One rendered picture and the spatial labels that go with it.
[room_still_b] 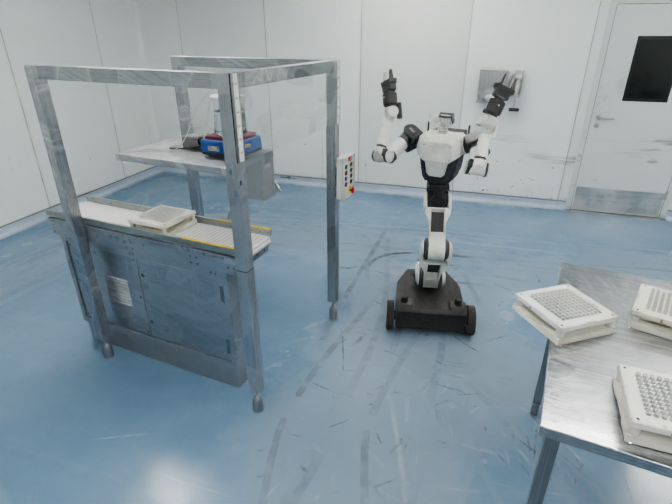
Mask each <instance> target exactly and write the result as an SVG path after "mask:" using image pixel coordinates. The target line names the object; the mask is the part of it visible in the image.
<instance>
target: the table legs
mask: <svg viewBox="0 0 672 504"><path fill-rule="evenodd" d="M549 343H550V339H548V338H547V342H546V347H545V351H544V355H543V359H542V363H541V367H540V372H539V376H538V380H537V384H536V388H535V392H534V397H533V402H532V407H531V411H530V413H531V415H533V416H537V415H538V412H539V408H540V405H541V401H542V397H543V390H544V382H545V374H546V366H547V358H548V351H549ZM559 445H560V442H558V441H555V440H552V439H549V438H546V437H543V441H542V445H541V448H540V452H539V456H538V460H537V463H536V467H535V471H534V475H533V479H532V482H531V486H530V490H529V494H528V498H527V501H526V504H543V501H544V497H545V494H546V490H547V487H548V483H549V480H550V476H551V473H552V470H553V466H554V463H555V459H556V456H557V452H558V449H559Z"/></svg>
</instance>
